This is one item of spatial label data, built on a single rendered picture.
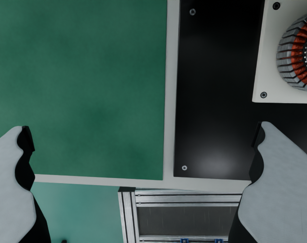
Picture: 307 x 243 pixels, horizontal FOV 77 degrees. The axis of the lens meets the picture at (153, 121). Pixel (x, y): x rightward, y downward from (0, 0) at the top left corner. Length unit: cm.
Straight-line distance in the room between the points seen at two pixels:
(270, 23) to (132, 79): 23
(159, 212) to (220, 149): 82
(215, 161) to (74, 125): 27
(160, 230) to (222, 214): 35
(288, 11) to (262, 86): 11
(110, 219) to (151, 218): 41
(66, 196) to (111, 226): 37
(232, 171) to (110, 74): 28
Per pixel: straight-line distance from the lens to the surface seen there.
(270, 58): 36
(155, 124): 36
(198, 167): 37
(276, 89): 36
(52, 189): 153
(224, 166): 38
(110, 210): 146
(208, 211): 115
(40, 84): 43
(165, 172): 40
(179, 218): 117
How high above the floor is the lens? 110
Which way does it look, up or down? 76 degrees down
